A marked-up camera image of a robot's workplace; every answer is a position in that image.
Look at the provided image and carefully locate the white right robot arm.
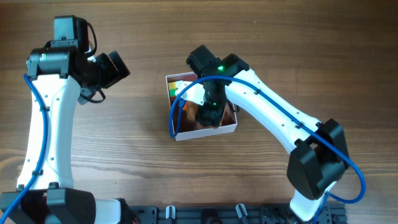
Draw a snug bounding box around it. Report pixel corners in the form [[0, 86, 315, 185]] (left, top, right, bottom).
[[186, 45, 349, 221]]

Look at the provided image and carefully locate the brown plush toy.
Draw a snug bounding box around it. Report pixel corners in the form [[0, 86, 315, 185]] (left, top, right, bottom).
[[179, 102, 236, 133]]

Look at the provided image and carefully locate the multicolour puzzle cube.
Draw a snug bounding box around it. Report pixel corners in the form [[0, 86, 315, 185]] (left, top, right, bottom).
[[168, 80, 183, 98]]

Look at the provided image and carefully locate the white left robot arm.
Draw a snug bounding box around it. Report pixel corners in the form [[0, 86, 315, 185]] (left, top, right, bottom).
[[1, 16, 139, 223]]

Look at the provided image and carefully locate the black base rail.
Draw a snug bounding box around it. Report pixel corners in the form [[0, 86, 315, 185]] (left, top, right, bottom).
[[124, 202, 347, 224]]

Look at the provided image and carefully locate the red toy fire truck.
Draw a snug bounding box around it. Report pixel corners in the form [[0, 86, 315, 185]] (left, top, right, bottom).
[[183, 101, 190, 113]]

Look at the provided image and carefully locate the white box with pink interior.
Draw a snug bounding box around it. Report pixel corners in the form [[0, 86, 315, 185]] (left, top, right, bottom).
[[165, 72, 238, 141]]

